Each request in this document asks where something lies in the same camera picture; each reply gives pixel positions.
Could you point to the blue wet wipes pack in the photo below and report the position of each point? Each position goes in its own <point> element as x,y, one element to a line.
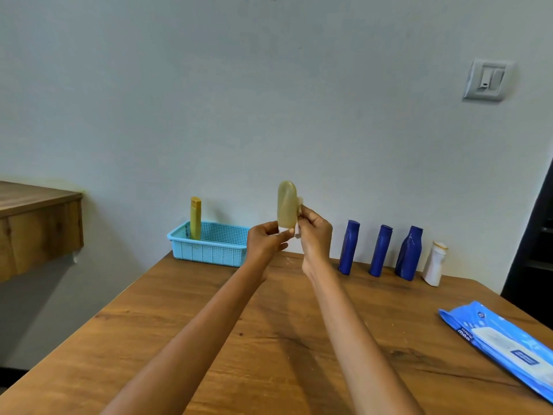
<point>475,328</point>

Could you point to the person's left forearm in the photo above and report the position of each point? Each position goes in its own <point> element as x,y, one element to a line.
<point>186,341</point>

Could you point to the person's left hand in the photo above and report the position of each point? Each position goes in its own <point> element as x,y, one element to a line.
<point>263,246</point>

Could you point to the beige bottle with white cap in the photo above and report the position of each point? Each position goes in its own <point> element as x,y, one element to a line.
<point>287,207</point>

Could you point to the slim dark blue bottle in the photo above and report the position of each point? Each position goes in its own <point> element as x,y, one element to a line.
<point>381,252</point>
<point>349,248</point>

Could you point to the white wipe cloth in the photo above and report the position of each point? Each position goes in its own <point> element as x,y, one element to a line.
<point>299,202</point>

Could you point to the black door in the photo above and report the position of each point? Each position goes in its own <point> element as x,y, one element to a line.
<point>531,263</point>

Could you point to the person's right forearm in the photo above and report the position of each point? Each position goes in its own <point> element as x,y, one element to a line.
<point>363,345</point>

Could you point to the wooden side desk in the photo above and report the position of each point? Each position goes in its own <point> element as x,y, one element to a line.
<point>39,229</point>

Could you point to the wooden table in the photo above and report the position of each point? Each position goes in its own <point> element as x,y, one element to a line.
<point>281,341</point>

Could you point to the person's right hand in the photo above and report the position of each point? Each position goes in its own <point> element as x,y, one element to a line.
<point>317,242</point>

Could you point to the wide dark blue bottle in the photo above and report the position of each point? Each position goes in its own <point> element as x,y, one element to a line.
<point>409,254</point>

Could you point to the light blue plastic basket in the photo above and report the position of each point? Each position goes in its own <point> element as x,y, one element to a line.
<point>211,248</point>

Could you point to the yellow bottle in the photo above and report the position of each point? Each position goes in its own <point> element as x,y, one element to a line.
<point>195,218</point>

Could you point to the grey wall light switch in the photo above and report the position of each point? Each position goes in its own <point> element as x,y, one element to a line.
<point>488,80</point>

